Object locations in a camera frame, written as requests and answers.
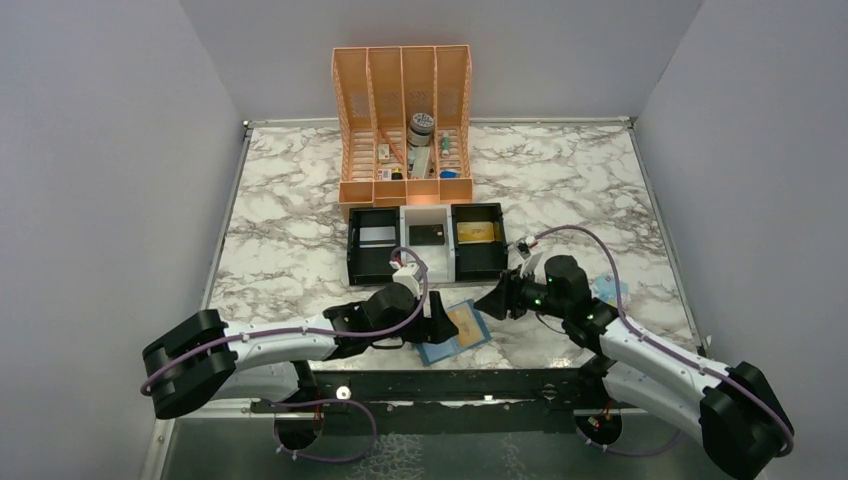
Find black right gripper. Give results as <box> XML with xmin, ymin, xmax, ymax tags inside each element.
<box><xmin>474</xmin><ymin>264</ymin><xmax>569</xmax><ymax>319</ymax></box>

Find blue leather card holder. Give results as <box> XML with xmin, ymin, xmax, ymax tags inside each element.
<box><xmin>416</xmin><ymin>300</ymin><xmax>491</xmax><ymax>366</ymax></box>

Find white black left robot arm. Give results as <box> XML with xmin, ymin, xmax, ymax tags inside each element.
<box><xmin>141</xmin><ymin>283</ymin><xmax>459</xmax><ymax>419</ymax></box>

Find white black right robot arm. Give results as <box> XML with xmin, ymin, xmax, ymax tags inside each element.
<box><xmin>474</xmin><ymin>255</ymin><xmax>794</xmax><ymax>479</ymax></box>

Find black right card bin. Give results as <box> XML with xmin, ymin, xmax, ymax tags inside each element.
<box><xmin>451</xmin><ymin>203</ymin><xmax>508</xmax><ymax>282</ymax></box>

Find black card bin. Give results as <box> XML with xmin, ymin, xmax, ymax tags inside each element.
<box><xmin>451</xmin><ymin>203</ymin><xmax>508</xmax><ymax>282</ymax></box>
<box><xmin>346</xmin><ymin>207</ymin><xmax>400</xmax><ymax>286</ymax></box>

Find white middle card bin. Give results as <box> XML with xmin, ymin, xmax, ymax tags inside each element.
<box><xmin>399</xmin><ymin>205</ymin><xmax>457</xmax><ymax>284</ymax></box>

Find gold credit card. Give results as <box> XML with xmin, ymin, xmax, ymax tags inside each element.
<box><xmin>456</xmin><ymin>221</ymin><xmax>501</xmax><ymax>245</ymax></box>

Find black credit card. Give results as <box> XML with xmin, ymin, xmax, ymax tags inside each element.
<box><xmin>408</xmin><ymin>224</ymin><xmax>446</xmax><ymax>246</ymax></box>

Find silver credit card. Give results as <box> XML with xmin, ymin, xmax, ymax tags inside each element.
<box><xmin>358</xmin><ymin>226</ymin><xmax>397</xmax><ymax>248</ymax></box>

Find black left card bin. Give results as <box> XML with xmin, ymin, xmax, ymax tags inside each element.
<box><xmin>346</xmin><ymin>207</ymin><xmax>400</xmax><ymax>286</ymax></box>

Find clear blue plastic package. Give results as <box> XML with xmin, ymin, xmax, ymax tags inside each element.
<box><xmin>590</xmin><ymin>273</ymin><xmax>630</xmax><ymax>307</ymax></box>

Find green white small tube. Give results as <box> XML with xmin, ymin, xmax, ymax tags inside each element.
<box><xmin>440</xmin><ymin>131</ymin><xmax>451</xmax><ymax>158</ymax></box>

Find grey round jar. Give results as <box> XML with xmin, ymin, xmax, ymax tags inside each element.
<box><xmin>407</xmin><ymin>112</ymin><xmax>435</xmax><ymax>147</ymax></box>

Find orange plastic file organizer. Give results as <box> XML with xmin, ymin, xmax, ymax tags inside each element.
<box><xmin>332</xmin><ymin>45</ymin><xmax>474</xmax><ymax>215</ymax></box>

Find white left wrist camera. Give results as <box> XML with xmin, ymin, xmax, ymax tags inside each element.
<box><xmin>389</xmin><ymin>260</ymin><xmax>427</xmax><ymax>298</ymax></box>

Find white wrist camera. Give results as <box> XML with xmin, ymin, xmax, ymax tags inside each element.
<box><xmin>389</xmin><ymin>260</ymin><xmax>427</xmax><ymax>298</ymax></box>
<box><xmin>514</xmin><ymin>235</ymin><xmax>541</xmax><ymax>276</ymax></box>

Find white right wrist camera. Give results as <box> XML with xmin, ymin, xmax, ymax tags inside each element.
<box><xmin>514</xmin><ymin>235</ymin><xmax>541</xmax><ymax>276</ymax></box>

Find black metal base rail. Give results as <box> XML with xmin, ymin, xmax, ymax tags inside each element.
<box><xmin>158</xmin><ymin>367</ymin><xmax>704</xmax><ymax>439</ymax></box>

